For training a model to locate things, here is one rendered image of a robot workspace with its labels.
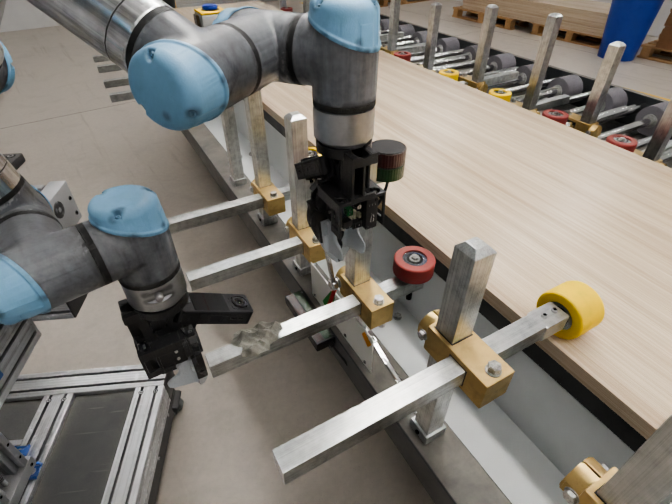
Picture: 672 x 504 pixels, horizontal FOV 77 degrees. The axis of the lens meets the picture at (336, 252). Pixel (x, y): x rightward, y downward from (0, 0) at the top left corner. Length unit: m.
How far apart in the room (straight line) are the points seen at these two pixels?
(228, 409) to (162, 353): 1.08
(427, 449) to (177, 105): 0.67
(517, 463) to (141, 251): 0.76
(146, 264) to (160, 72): 0.23
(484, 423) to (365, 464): 0.68
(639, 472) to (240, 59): 0.52
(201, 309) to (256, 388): 1.12
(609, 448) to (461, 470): 0.23
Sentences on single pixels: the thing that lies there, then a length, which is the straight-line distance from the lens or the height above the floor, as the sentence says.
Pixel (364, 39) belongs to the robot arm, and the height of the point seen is 1.33.
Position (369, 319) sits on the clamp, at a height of 0.85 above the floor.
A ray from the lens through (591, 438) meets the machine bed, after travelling 0.87.
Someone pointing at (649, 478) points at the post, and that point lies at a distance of 0.50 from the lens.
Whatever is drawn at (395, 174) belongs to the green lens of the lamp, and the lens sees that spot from 0.69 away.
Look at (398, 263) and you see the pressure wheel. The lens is 0.81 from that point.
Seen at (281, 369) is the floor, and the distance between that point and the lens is 1.76.
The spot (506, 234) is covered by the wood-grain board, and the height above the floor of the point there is 0.90.
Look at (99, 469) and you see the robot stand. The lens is 1.49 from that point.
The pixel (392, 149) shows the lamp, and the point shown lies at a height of 1.13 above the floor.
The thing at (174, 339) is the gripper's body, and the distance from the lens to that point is 0.64.
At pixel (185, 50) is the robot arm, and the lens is 0.42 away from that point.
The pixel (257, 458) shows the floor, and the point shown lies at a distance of 1.59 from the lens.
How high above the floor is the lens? 1.43
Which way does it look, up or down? 39 degrees down
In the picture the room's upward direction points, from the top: straight up
